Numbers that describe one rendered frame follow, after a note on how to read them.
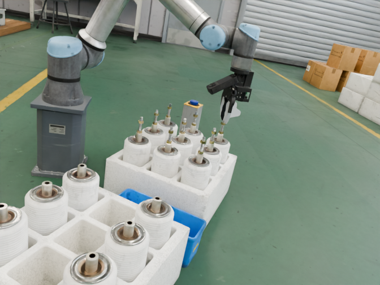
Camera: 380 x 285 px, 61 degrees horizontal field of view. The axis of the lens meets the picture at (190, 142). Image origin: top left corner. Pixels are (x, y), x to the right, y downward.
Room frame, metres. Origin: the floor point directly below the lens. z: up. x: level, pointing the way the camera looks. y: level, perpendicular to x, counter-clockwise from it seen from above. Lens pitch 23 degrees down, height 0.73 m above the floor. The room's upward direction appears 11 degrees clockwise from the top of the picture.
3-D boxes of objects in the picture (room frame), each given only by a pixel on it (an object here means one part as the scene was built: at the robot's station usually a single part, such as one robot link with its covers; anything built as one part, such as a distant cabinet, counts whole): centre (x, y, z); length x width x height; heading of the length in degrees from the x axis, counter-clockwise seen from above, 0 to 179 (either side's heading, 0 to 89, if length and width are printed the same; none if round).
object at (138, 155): (1.04, 0.18, 0.16); 0.10 x 0.10 x 0.18
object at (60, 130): (1.17, 0.52, 0.15); 0.19 x 0.19 x 0.30; 11
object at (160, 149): (1.01, 0.07, 0.25); 0.08 x 0.08 x 0.01
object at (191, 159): (0.97, -0.04, 0.25); 0.08 x 0.08 x 0.01
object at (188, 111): (1.42, 0.02, 0.16); 0.07 x 0.07 x 0.31; 72
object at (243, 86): (1.21, -0.13, 0.49); 0.09 x 0.08 x 0.12; 110
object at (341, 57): (4.63, -1.82, 0.45); 0.30 x 0.24 x 0.30; 13
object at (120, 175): (1.12, 0.03, 0.09); 0.39 x 0.39 x 0.18; 72
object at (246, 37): (1.20, -0.12, 0.64); 0.09 x 0.08 x 0.11; 81
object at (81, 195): (0.75, 0.27, 0.16); 0.10 x 0.10 x 0.18
